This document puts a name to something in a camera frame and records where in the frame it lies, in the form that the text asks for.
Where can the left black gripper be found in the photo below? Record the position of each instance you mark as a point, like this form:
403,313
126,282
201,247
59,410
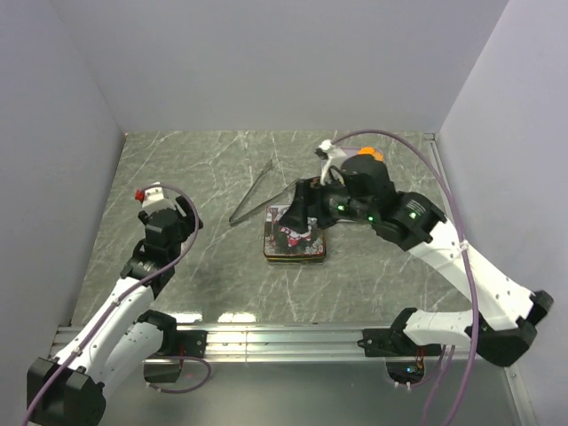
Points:
189,222

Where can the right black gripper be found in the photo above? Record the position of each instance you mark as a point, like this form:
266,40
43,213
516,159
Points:
312,193

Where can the metal tongs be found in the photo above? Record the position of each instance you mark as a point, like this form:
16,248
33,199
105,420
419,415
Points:
237,218

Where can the gold tin lid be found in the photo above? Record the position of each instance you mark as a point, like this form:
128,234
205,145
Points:
281,241

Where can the gold cookie tin base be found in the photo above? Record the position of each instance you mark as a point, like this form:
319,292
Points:
296,259

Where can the lavender plastic tray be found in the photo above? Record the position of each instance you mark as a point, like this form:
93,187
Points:
350,153

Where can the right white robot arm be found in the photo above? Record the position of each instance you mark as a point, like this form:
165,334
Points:
501,324

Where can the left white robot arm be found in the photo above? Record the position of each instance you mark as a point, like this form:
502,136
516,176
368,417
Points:
73,386

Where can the orange fish cookie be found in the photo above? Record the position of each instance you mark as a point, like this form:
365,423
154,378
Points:
366,150

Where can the orange flower cookie top-right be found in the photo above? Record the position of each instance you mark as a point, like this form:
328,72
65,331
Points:
378,155

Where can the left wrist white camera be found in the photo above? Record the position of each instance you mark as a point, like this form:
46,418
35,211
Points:
153,199

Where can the wrist white camera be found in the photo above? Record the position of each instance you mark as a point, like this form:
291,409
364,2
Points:
330,155
153,199

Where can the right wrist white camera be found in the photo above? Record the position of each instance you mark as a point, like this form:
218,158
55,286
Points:
330,155

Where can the aluminium rail frame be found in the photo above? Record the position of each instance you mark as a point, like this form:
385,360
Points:
287,343

